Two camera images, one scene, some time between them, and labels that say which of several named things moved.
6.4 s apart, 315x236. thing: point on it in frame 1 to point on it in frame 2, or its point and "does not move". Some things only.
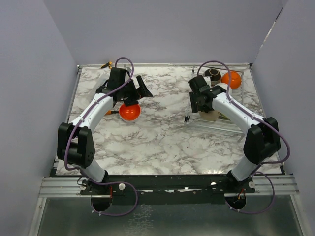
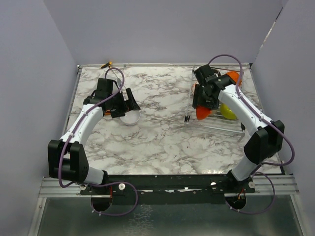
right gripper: [195, 106] does not move
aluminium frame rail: [62, 187] does not move
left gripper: [139, 93] to [128, 105]
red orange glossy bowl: [129, 114] to [202, 112]
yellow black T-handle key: [108, 64] does not move
